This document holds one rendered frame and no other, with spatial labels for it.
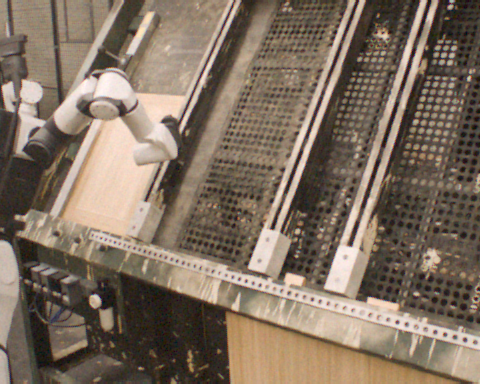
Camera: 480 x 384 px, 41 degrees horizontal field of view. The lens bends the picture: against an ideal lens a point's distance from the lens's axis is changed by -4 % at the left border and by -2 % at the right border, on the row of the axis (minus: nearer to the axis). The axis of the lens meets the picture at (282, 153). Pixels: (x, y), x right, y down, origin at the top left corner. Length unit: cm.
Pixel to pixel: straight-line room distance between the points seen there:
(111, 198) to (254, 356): 77
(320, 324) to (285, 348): 46
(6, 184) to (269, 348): 99
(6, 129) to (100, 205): 60
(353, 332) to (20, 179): 108
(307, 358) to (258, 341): 20
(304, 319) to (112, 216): 93
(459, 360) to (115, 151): 155
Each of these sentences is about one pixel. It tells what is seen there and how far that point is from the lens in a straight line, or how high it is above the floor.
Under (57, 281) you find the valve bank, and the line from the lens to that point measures 242.
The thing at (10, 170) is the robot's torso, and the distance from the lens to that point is 207.
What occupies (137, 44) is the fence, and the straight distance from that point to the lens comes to 283.
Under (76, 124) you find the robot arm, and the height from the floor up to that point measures 136.
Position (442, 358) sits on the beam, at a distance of 163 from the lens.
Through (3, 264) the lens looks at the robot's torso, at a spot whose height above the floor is 93.
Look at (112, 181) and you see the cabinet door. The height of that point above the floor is 104.
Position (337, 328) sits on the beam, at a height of 84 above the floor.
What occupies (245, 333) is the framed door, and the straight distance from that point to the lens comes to 231.
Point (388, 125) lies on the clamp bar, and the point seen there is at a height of 131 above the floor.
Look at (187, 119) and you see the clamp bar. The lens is 233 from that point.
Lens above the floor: 165
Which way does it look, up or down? 12 degrees down
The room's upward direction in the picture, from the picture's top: 2 degrees counter-clockwise
